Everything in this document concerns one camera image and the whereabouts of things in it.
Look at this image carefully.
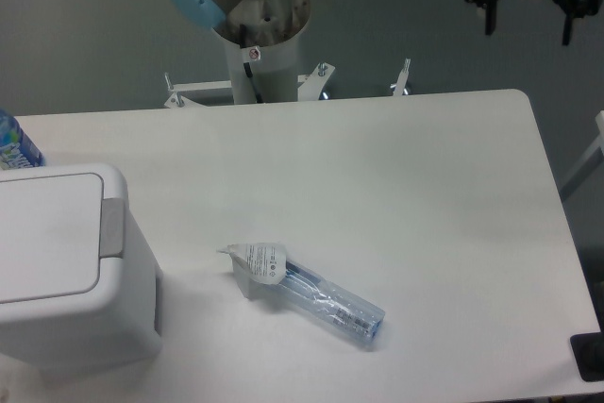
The white frame at right edge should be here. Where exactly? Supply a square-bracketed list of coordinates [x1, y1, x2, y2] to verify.
[559, 111, 603, 202]

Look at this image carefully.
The clear plastic toothbrush package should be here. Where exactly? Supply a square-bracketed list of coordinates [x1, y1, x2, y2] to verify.
[217, 243, 385, 350]

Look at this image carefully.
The blue labelled water bottle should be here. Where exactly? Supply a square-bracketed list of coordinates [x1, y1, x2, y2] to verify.
[1, 110, 45, 170]

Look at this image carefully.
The grey trash can push button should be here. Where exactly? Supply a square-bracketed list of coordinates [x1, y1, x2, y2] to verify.
[99, 198, 126, 259]

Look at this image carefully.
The black cable on pedestal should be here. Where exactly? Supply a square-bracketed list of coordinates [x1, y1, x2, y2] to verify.
[238, 23, 265, 105]

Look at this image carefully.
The white plastic trash can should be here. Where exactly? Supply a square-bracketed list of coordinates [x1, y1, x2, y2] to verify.
[1, 163, 162, 371]

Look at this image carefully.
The black pad at table edge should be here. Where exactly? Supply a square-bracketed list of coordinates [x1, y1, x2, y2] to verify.
[570, 332, 603, 382]

